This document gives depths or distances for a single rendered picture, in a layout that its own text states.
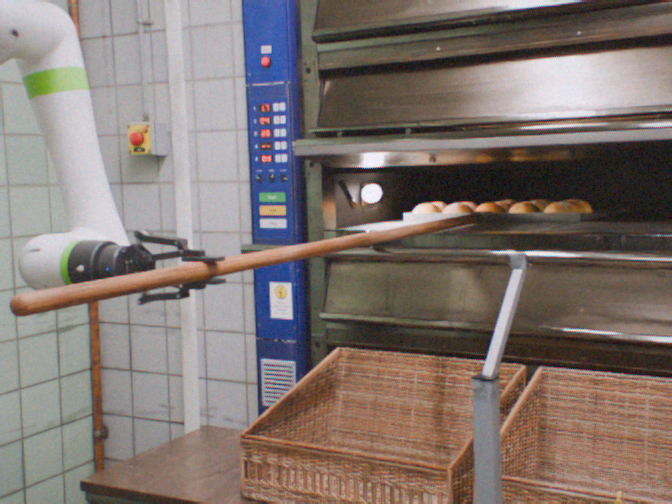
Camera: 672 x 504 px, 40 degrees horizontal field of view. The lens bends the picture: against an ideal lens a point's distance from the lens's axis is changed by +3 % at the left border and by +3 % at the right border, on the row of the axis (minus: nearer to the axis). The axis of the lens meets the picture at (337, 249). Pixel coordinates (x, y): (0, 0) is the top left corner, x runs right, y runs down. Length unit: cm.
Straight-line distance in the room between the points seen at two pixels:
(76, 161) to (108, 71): 125
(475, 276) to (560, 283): 22
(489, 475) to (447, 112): 98
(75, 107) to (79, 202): 18
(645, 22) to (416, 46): 57
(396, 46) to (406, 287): 64
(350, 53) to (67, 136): 98
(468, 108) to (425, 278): 47
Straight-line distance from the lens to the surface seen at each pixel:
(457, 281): 244
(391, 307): 250
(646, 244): 227
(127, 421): 316
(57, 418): 312
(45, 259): 172
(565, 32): 233
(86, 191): 183
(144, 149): 287
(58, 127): 184
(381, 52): 251
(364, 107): 251
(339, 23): 256
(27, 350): 300
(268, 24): 266
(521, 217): 276
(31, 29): 176
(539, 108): 231
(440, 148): 225
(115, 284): 136
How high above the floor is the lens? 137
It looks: 5 degrees down
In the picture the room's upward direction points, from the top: 2 degrees counter-clockwise
